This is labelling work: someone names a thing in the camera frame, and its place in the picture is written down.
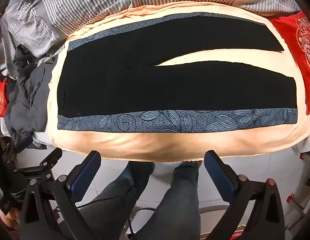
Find peach blanket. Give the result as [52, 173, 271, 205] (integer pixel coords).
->
[46, 1, 310, 162]

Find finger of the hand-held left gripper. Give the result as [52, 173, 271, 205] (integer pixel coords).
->
[13, 149, 64, 189]
[13, 135, 34, 154]

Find person's right leg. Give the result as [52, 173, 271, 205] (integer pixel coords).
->
[142, 161, 203, 240]

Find red patterned cloth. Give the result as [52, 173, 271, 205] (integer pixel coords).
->
[0, 79, 8, 118]

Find black cable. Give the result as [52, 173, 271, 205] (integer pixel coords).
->
[127, 215, 135, 240]

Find dark grey buttoned shirt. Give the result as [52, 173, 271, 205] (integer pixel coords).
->
[5, 44, 58, 145]

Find red embroidered pillow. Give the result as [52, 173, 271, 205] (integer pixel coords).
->
[268, 11, 310, 115]

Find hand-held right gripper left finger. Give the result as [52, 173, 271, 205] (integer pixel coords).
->
[20, 150, 103, 240]

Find person's left hand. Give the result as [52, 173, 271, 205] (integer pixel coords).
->
[0, 206, 21, 231]

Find black pants with blue trim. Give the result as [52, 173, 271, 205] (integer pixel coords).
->
[56, 12, 298, 133]

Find person's leg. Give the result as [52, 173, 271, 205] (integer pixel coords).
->
[142, 161, 203, 240]
[77, 161, 155, 240]

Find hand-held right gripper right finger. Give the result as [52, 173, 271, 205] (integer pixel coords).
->
[204, 150, 285, 240]

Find person's left leg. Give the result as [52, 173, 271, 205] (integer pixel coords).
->
[77, 161, 155, 240]

